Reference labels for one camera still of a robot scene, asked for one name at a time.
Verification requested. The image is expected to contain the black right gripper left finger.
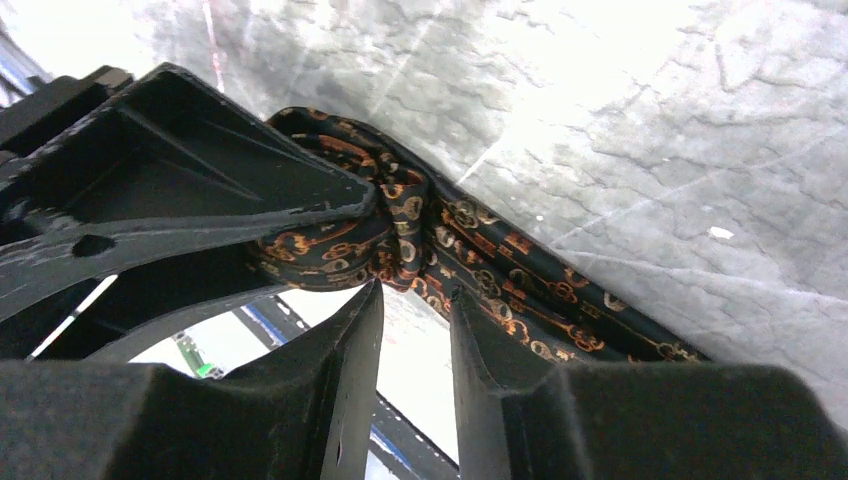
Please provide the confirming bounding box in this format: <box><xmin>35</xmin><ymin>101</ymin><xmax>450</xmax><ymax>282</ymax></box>
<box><xmin>1</xmin><ymin>281</ymin><xmax>384</xmax><ymax>479</ymax></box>

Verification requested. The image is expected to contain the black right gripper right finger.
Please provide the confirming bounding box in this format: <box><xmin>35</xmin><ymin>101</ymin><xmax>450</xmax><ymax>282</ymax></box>
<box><xmin>450</xmin><ymin>290</ymin><xmax>847</xmax><ymax>479</ymax></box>

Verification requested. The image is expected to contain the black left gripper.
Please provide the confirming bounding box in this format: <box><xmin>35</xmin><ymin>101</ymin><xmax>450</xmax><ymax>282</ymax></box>
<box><xmin>0</xmin><ymin>62</ymin><xmax>379</xmax><ymax>364</ymax></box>

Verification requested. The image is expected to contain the black orange key-pattern tie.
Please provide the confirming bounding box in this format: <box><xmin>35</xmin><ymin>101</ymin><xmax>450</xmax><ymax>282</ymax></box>
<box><xmin>248</xmin><ymin>107</ymin><xmax>704</xmax><ymax>362</ymax></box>

